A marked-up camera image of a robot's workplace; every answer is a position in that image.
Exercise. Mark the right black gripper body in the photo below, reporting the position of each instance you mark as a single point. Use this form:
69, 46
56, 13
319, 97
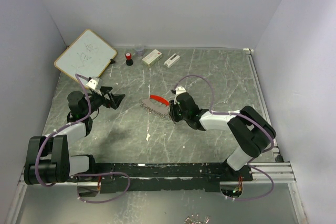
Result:
178, 113

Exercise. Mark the small metal parts pile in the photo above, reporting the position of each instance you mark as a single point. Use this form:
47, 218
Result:
196, 219

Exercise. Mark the white rectangular device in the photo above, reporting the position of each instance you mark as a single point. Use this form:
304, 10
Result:
172, 60

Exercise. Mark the small whiteboard wooden frame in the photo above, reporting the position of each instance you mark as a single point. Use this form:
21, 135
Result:
88, 56

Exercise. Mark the red black stamp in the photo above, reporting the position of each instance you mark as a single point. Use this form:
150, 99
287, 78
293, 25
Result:
129, 60

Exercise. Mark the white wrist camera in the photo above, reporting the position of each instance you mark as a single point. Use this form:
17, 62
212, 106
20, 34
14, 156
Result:
95, 84
177, 91

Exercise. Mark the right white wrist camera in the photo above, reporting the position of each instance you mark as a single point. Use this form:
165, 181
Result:
177, 91

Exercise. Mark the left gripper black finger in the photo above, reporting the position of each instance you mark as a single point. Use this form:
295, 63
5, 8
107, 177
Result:
106, 90
115, 100

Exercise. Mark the clear plastic cup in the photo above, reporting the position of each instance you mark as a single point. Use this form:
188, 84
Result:
139, 50

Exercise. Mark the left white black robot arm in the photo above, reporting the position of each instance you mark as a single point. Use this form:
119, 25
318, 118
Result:
48, 160

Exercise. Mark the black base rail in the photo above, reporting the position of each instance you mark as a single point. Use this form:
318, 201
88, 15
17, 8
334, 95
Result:
164, 176

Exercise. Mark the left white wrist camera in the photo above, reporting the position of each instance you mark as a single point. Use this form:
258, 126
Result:
95, 84

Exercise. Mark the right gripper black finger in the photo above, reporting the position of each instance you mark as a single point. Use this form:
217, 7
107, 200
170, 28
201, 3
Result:
172, 117
172, 105

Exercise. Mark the aluminium frame rail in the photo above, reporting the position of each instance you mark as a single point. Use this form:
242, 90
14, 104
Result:
281, 172

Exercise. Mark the white cardboard box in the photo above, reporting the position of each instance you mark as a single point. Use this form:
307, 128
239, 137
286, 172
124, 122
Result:
152, 58

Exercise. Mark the red carabiner keyring with keys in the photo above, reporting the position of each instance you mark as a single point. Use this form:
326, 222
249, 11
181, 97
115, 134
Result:
156, 105

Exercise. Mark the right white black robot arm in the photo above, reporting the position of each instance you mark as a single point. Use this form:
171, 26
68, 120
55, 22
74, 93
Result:
251, 131

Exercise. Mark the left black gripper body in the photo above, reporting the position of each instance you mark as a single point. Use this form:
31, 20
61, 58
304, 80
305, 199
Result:
97, 100

